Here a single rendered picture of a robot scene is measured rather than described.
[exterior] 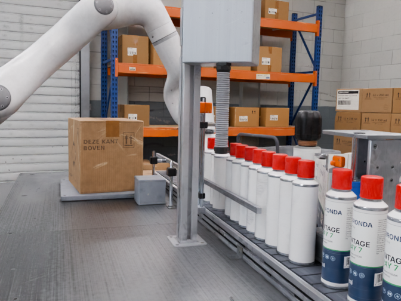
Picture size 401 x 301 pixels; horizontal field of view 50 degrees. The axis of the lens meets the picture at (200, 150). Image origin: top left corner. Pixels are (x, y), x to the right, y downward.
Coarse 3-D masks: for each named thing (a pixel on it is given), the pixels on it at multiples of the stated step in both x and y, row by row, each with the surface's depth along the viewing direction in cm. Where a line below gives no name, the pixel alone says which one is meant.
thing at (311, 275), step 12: (168, 180) 177; (204, 204) 135; (240, 228) 110; (252, 240) 100; (276, 252) 92; (288, 264) 86; (300, 276) 80; (312, 276) 80; (324, 288) 75; (336, 300) 70
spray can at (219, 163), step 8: (216, 160) 126; (224, 160) 125; (216, 168) 126; (224, 168) 126; (216, 176) 127; (224, 176) 126; (224, 184) 126; (216, 192) 127; (216, 200) 127; (224, 200) 127; (216, 208) 127; (224, 208) 127
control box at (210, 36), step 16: (192, 0) 101; (208, 0) 100; (224, 0) 99; (240, 0) 98; (256, 0) 99; (192, 16) 101; (208, 16) 100; (224, 16) 99; (240, 16) 98; (256, 16) 100; (192, 32) 102; (208, 32) 101; (224, 32) 100; (240, 32) 98; (256, 32) 101; (192, 48) 102; (208, 48) 101; (224, 48) 100; (240, 48) 99; (256, 48) 102; (192, 64) 107; (208, 64) 106; (240, 64) 104; (256, 64) 104
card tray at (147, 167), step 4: (144, 164) 230; (148, 164) 230; (156, 164) 232; (160, 164) 232; (164, 164) 233; (168, 164) 234; (144, 168) 230; (148, 168) 231; (156, 168) 232; (160, 168) 233; (164, 168) 233; (144, 172) 223; (148, 172) 223
